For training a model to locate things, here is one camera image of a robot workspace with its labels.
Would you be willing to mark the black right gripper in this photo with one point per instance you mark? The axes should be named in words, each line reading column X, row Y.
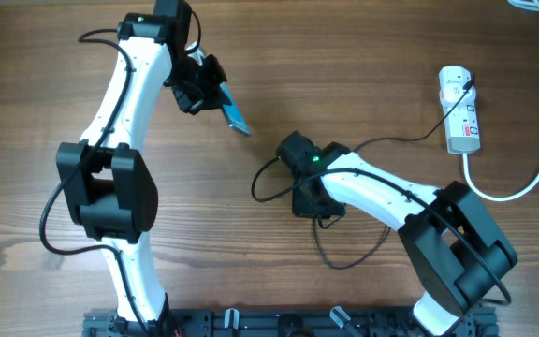
column 301, row 210

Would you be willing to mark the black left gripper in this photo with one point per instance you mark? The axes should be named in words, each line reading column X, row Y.
column 203, row 102

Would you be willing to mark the light blue screen smartphone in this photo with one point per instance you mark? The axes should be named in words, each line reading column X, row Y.
column 229, row 108

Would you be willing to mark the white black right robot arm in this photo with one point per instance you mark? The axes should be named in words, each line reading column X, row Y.
column 456, row 248

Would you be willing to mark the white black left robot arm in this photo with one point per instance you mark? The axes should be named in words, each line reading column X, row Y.
column 107, row 186

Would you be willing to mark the white USB charger adapter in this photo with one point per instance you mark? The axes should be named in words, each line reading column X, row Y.
column 457, row 92

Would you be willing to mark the white power strip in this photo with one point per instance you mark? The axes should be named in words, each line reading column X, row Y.
column 460, row 121

